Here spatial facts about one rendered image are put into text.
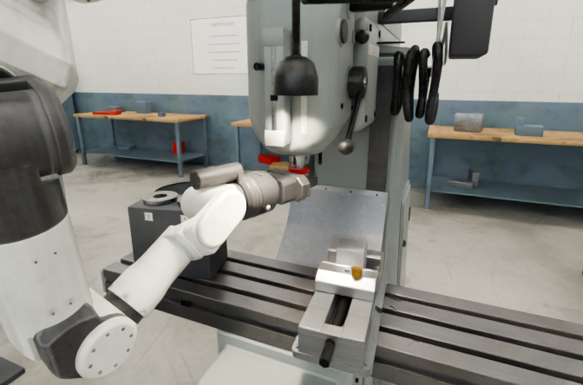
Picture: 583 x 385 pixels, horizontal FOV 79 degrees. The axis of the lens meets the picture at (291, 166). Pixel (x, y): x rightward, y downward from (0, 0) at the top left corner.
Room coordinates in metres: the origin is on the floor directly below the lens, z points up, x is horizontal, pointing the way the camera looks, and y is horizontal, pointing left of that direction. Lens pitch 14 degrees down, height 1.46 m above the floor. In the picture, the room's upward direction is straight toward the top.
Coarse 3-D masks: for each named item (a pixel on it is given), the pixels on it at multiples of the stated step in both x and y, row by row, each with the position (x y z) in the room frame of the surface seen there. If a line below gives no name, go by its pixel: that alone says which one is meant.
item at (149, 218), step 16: (160, 192) 0.92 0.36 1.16; (176, 192) 0.92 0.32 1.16; (128, 208) 0.85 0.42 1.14; (144, 208) 0.84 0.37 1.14; (160, 208) 0.84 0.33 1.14; (176, 208) 0.84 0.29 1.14; (144, 224) 0.84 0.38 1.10; (160, 224) 0.83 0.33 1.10; (176, 224) 0.82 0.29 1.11; (144, 240) 0.84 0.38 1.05; (208, 256) 0.81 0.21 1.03; (224, 256) 0.90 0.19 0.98; (192, 272) 0.82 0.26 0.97; (208, 272) 0.81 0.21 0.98
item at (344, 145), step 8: (352, 72) 0.75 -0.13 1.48; (360, 72) 0.74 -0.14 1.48; (352, 80) 0.74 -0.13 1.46; (360, 80) 0.74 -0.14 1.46; (352, 88) 0.74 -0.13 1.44; (360, 88) 0.74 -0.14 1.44; (352, 96) 0.75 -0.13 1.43; (360, 96) 0.73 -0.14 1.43; (352, 112) 0.71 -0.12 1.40; (352, 120) 0.69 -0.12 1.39; (352, 128) 0.68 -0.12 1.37; (344, 144) 0.64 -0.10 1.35; (352, 144) 0.64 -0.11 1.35; (344, 152) 0.64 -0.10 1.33
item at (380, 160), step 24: (384, 48) 1.13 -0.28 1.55; (408, 48) 1.18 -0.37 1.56; (384, 72) 1.06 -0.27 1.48; (384, 96) 1.06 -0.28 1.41; (384, 120) 1.06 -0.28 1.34; (336, 144) 1.12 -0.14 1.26; (360, 144) 1.09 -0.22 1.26; (384, 144) 1.06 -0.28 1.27; (408, 144) 1.28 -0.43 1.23; (312, 168) 1.14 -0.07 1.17; (336, 168) 1.12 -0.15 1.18; (360, 168) 1.09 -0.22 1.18; (384, 168) 1.05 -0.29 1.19; (408, 168) 1.34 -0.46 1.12; (408, 192) 1.25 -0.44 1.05; (408, 216) 1.32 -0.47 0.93; (384, 240) 1.05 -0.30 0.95; (384, 264) 1.05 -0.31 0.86; (384, 384) 1.05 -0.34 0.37
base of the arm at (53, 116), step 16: (0, 80) 0.38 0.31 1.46; (16, 80) 0.38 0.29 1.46; (32, 80) 0.39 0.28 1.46; (32, 96) 0.35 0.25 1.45; (48, 96) 0.35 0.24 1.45; (48, 112) 0.34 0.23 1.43; (64, 112) 0.35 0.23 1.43; (48, 128) 0.34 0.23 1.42; (64, 128) 0.34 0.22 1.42; (64, 144) 0.34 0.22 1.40; (64, 160) 0.35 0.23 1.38
